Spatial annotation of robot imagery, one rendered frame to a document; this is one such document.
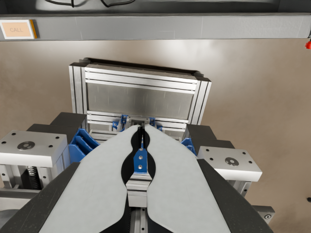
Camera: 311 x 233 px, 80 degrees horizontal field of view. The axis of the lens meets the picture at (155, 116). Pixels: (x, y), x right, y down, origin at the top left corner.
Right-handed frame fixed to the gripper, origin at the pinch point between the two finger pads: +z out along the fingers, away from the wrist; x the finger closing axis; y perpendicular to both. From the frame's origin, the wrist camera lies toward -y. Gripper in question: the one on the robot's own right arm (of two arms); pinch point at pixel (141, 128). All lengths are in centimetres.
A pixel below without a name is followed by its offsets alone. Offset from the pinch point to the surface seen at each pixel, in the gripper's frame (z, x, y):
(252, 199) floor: 121, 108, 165
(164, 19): 26.4, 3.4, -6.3
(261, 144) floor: 121, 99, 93
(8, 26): 25.2, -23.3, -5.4
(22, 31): 25.2, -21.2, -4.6
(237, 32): 26.4, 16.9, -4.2
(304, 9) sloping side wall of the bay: 30.1, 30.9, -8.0
